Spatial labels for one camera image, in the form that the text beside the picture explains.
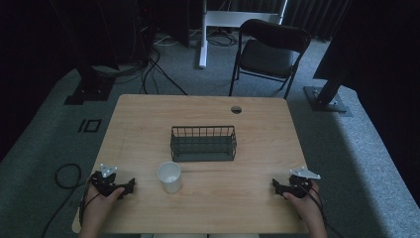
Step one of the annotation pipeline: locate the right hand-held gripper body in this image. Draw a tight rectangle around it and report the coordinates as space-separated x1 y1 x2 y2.
282 166 322 199

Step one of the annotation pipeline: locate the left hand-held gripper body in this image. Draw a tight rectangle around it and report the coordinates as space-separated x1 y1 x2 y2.
90 163 125 198

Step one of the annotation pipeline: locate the person's right hand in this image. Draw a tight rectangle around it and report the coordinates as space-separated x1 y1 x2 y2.
282 180 327 230

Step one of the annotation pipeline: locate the person's left hand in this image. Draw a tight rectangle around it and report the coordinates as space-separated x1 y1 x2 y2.
78 183 126 233

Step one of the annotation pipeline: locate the white cup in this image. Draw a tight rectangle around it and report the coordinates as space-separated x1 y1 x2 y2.
157 161 183 194

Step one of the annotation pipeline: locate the black slanted stand on plate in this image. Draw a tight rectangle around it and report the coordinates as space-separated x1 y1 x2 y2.
303 0 353 117

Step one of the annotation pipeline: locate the black stand with flat base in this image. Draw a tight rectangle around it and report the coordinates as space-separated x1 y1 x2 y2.
63 0 117 106

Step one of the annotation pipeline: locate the black folding chair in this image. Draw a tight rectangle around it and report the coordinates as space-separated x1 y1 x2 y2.
229 18 312 100

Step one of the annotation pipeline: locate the dark equipment cabinet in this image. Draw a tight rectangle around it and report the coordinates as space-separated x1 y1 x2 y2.
131 0 191 64

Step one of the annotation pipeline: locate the right hand-held gripper cable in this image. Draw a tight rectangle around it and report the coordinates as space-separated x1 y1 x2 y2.
295 178 345 238

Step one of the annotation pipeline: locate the hand-held gripper cable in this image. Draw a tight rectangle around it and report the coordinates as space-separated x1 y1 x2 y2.
41 163 101 238
295 178 345 238

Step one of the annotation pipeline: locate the left hand-held gripper cable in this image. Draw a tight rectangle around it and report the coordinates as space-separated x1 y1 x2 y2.
41 163 101 238

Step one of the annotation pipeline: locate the black wire basket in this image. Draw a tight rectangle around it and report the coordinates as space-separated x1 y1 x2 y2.
169 125 238 164

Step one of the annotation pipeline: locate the black floor cable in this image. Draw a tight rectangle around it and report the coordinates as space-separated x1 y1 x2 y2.
140 48 188 97

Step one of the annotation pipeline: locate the white floor cable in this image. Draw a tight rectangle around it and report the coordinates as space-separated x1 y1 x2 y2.
153 31 186 48

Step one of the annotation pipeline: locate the white desk frame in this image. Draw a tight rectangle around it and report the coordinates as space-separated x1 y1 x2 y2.
198 0 289 69

